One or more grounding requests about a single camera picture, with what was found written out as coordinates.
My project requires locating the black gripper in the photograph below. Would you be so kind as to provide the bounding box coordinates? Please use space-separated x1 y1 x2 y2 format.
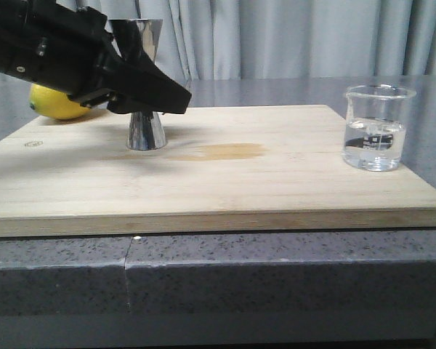
0 1 145 108

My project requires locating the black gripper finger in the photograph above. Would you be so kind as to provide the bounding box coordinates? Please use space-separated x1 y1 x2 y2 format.
95 57 192 114

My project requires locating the silver metal jigger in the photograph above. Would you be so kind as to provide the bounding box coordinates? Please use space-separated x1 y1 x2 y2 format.
110 19 167 151

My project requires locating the clear glass beaker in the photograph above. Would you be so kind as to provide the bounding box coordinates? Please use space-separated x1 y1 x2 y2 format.
342 84 416 172

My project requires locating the grey pleated curtain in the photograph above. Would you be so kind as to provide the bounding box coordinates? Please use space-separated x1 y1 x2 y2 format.
0 0 436 81

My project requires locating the yellow lemon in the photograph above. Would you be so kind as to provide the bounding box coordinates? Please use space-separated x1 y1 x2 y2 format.
29 84 90 120

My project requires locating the light wooden cutting board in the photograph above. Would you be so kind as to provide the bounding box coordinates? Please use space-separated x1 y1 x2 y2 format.
0 105 436 237

